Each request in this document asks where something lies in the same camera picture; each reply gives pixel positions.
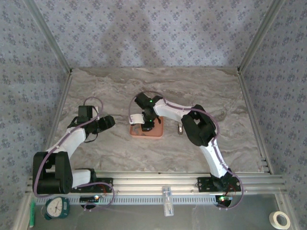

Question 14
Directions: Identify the aluminium mounting rail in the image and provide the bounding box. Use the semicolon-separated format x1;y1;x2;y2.
25;170;287;194

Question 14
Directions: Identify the aluminium frame post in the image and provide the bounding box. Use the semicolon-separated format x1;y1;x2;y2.
236;0;287;75
23;0;74;75

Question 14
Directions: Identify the grey slotted cable duct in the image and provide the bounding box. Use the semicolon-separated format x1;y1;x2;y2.
35;195;218;206

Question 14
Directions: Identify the clear plastic bracket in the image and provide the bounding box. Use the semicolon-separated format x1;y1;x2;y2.
162;185;175;218

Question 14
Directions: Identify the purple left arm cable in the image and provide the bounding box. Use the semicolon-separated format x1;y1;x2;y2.
32;96;115;213

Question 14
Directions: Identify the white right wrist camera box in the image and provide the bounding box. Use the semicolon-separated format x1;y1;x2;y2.
129;114;145;126

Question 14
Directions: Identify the green round clock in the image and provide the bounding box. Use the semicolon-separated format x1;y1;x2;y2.
44;196;71;220

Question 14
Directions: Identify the aluminium table side rail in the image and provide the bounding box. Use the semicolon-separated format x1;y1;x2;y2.
237;70;274;174
35;70;74;175

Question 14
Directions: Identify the small circuit board with light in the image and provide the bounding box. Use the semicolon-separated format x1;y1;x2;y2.
215;195;233;203
80;195;100;203

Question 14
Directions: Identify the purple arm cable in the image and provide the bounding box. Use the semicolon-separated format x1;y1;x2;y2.
32;96;115;213
128;91;246;211

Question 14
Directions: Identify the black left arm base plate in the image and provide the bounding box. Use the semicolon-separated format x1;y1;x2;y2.
69;177;114;194

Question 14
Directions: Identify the white tape roll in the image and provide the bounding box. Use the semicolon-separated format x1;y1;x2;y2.
268;210;291;230

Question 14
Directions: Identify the pink plastic tray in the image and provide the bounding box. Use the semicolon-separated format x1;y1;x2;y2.
129;116;165;140

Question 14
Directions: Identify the green marker pen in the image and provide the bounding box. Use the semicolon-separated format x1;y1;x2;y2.
29;200;36;228

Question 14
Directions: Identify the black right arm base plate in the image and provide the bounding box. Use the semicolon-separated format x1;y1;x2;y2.
197;176;242;192

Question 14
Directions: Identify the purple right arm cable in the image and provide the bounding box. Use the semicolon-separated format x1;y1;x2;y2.
128;91;246;211

